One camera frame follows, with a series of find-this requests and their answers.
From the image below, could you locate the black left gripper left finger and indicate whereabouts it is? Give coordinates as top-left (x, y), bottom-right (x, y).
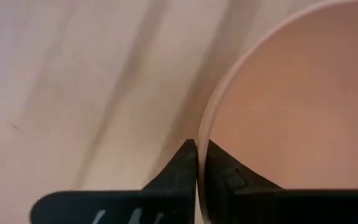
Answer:
top-left (29, 139), bottom-right (198, 224)

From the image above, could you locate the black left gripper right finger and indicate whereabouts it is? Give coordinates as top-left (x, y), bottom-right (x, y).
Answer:
top-left (203, 139), bottom-right (358, 224)

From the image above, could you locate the salmon orange bowl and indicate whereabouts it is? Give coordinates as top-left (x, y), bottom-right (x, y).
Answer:
top-left (196, 0), bottom-right (358, 224)

